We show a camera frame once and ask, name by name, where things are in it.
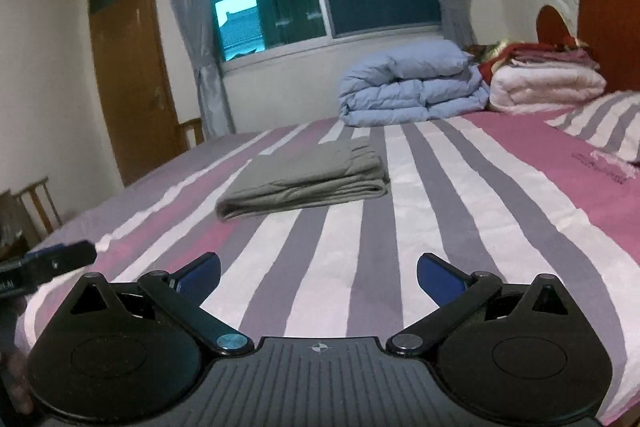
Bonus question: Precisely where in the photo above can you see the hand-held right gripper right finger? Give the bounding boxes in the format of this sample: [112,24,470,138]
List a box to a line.
[387,253,572,356]

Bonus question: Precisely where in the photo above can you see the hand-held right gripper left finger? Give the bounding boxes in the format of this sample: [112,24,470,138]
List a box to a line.
[70,252,253,356]

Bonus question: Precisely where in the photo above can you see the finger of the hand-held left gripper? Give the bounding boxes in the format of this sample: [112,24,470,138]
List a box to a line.
[24,241,99,282]

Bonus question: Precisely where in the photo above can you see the grey pants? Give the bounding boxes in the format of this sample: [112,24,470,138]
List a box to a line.
[215,138,391,222]

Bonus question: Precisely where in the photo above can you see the wooden chair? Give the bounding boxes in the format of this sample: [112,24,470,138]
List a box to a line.
[177,117,206,152]
[12,177,63,240]

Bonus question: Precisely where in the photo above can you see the bed with striped pink sheet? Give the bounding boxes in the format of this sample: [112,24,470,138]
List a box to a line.
[15,104,640,427]

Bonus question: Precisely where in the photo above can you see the brown wooden door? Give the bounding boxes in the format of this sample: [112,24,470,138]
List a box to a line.
[87,0,183,188]

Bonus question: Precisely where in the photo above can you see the folded light blue duvet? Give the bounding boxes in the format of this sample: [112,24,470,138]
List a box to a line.
[337,39,491,128]

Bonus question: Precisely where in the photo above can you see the folded white quilt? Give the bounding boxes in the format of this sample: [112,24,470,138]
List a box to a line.
[487,66,608,112]

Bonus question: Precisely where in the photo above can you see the striped pink pillow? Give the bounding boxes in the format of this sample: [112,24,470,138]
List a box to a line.
[545,89,640,168]

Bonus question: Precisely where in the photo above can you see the pile of red clothes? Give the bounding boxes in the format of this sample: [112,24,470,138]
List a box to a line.
[465,38,601,80]

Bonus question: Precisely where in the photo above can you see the brown wooden headboard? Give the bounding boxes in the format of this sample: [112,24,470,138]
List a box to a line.
[536,0,640,92]

